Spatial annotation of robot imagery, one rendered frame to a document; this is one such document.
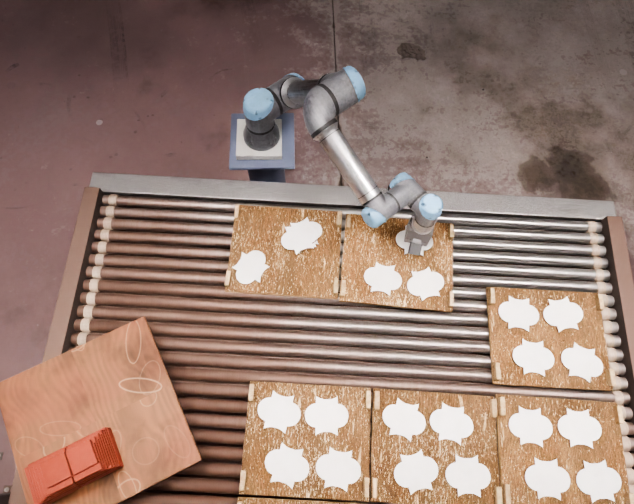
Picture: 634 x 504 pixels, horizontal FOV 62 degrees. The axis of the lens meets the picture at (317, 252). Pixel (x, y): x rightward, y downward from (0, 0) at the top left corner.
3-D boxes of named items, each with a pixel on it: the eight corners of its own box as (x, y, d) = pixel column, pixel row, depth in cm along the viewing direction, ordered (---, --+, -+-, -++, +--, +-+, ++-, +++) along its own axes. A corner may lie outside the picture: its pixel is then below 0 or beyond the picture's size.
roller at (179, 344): (77, 333, 189) (71, 330, 185) (617, 363, 189) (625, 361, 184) (74, 346, 187) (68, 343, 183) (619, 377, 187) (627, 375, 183)
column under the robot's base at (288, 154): (241, 196, 309) (218, 102, 228) (306, 195, 310) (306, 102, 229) (239, 256, 295) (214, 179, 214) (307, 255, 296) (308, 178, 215)
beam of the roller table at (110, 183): (97, 179, 214) (92, 171, 209) (605, 207, 214) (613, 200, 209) (93, 197, 211) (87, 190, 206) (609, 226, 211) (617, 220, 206)
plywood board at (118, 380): (-4, 385, 168) (-7, 384, 166) (145, 317, 177) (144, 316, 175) (41, 543, 152) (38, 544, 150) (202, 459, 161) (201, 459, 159)
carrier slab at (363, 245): (346, 215, 204) (346, 213, 202) (451, 225, 203) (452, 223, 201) (338, 301, 191) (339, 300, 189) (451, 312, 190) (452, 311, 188)
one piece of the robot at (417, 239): (406, 239, 177) (398, 256, 192) (433, 244, 177) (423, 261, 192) (412, 207, 181) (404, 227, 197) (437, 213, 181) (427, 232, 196)
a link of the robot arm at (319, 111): (291, 97, 160) (381, 228, 165) (319, 79, 164) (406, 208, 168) (283, 110, 172) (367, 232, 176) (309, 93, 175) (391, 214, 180)
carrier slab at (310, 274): (236, 206, 204) (236, 204, 203) (342, 213, 204) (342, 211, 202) (225, 292, 191) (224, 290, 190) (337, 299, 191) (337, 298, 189)
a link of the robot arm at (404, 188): (382, 184, 171) (405, 207, 168) (407, 166, 175) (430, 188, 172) (379, 196, 179) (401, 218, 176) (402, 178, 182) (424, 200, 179)
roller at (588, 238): (105, 208, 208) (100, 202, 203) (597, 236, 207) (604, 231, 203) (102, 219, 206) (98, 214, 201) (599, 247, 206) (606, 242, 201)
